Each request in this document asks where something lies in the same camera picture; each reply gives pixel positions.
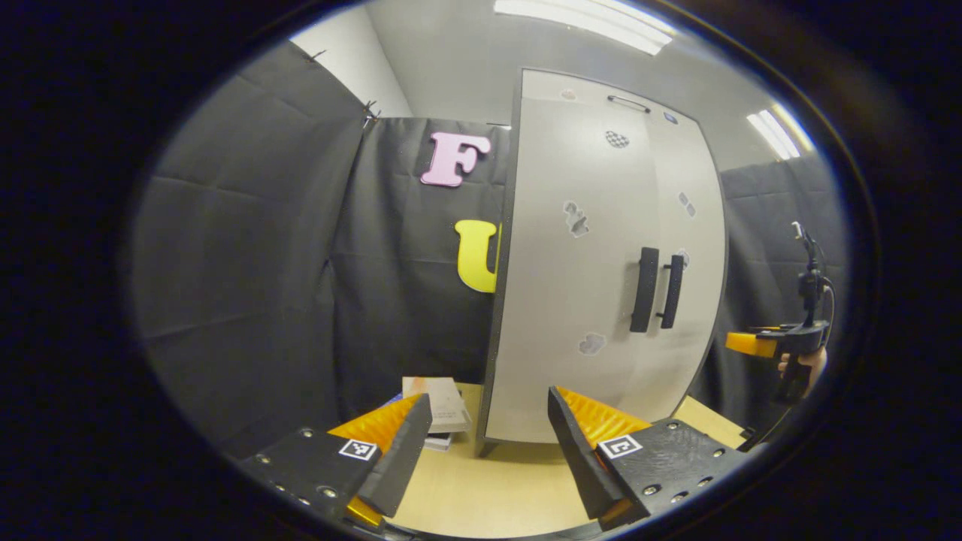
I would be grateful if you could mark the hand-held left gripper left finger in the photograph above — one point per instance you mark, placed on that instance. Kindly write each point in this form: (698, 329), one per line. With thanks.
(402, 458)

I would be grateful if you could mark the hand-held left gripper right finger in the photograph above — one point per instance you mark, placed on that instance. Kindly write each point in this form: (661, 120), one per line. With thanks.
(579, 458)

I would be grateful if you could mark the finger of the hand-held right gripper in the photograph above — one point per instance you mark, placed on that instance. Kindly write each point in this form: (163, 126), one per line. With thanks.
(748, 344)

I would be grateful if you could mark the white shoe cabinet door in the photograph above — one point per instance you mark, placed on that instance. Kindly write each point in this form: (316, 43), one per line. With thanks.
(699, 300)
(556, 300)

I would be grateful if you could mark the white shoe cabinet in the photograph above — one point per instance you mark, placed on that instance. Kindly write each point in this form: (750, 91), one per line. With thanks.
(541, 86)

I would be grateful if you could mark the ceiling light panel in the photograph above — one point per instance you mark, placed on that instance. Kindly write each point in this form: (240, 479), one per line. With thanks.
(778, 134)
(586, 22)

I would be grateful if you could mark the black backdrop cloth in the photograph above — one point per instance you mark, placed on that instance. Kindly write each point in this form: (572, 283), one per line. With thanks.
(248, 263)

